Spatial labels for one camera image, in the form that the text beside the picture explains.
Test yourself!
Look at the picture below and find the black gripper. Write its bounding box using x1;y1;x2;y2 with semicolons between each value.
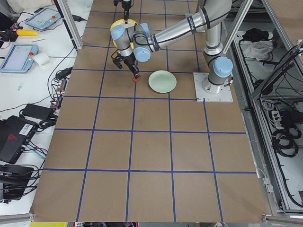
124;9;139;78

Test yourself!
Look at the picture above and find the brown bun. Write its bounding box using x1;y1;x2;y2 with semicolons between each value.
132;75;142;83

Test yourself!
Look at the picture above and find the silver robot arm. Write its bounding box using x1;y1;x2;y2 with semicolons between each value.
113;0;134;25
111;0;232;82

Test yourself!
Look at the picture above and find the green round plate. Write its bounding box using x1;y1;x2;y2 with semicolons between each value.
148;70;177;93

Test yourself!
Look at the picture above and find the white paper cup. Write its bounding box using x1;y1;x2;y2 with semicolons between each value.
32;52;51;68

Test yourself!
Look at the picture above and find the far teach pendant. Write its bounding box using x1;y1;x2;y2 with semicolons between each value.
25;8;61;30

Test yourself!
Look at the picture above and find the teach pendant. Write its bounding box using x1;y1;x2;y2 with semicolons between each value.
25;8;61;30
0;44;39;73

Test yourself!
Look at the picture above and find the brown paper table mat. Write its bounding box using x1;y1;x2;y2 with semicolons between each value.
31;0;267;223

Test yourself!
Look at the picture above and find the yellow corn toy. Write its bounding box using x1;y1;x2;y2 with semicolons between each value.
16;29;38;36

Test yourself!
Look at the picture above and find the black laptop charger brick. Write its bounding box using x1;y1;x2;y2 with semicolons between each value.
19;104;54;120

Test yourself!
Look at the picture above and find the near teach pendant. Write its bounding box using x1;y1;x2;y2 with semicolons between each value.
0;44;39;73

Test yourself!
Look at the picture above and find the white cloth pile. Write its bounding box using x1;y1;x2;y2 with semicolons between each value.
243;41;273;61

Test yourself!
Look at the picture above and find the black box with label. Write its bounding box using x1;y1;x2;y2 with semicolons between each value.
0;115;38;164

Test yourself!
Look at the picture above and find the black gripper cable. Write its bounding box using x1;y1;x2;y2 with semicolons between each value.
131;30;159;48

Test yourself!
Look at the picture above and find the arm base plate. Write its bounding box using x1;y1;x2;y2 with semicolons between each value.
193;72;233;103

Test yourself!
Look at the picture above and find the aluminium frame post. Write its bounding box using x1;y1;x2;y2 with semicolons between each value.
54;0;83;51

